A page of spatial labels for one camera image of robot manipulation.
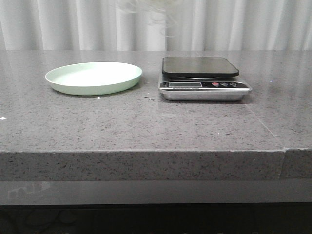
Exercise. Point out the digital kitchen scale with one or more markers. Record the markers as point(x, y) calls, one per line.
point(201, 79)

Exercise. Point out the white pleated curtain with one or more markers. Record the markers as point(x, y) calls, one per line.
point(219, 25)

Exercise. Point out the light green round plate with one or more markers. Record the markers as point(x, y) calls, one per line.
point(94, 78)

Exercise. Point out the white vermicelli noodle bundle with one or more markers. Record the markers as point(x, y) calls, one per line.
point(166, 9)

